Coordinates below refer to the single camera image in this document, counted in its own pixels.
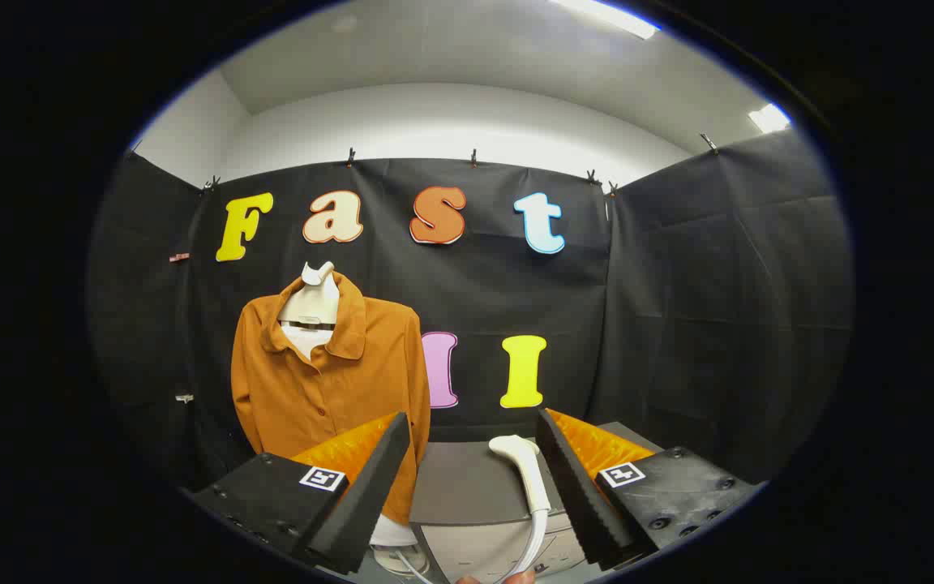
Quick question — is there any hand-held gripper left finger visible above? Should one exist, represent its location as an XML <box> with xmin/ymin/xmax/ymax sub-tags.
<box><xmin>191</xmin><ymin>412</ymin><xmax>413</xmax><ymax>577</ymax></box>

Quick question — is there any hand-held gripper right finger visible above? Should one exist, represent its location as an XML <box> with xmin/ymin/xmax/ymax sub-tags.
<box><xmin>535</xmin><ymin>408</ymin><xmax>764</xmax><ymax>570</ymax></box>

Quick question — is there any white garment steamer hose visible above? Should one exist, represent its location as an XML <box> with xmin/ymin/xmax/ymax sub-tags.
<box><xmin>508</xmin><ymin>509</ymin><xmax>551</xmax><ymax>583</ymax></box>

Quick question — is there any brown button shirt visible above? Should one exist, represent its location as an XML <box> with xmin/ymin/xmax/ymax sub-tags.
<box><xmin>230</xmin><ymin>272</ymin><xmax>432</xmax><ymax>526</ymax></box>

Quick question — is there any white clothes hanger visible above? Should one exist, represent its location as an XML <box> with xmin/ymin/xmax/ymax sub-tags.
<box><xmin>276</xmin><ymin>261</ymin><xmax>341</xmax><ymax>360</ymax></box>

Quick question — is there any white round base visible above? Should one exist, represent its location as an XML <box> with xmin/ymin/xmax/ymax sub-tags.
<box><xmin>370</xmin><ymin>515</ymin><xmax>431</xmax><ymax>578</ymax></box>

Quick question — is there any grey cabinet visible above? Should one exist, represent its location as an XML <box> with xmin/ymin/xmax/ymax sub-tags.
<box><xmin>353</xmin><ymin>422</ymin><xmax>666</xmax><ymax>584</ymax></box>

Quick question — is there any black backdrop cloth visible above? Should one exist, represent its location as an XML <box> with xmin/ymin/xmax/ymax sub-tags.
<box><xmin>86</xmin><ymin>130</ymin><xmax>855</xmax><ymax>487</ymax></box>

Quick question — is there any small ceiling light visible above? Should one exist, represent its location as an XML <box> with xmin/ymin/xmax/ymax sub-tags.
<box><xmin>748</xmin><ymin>103</ymin><xmax>792</xmax><ymax>135</ymax></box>

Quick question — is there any long ceiling light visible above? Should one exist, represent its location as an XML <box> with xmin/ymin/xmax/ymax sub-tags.
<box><xmin>548</xmin><ymin>0</ymin><xmax>662</xmax><ymax>41</ymax></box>

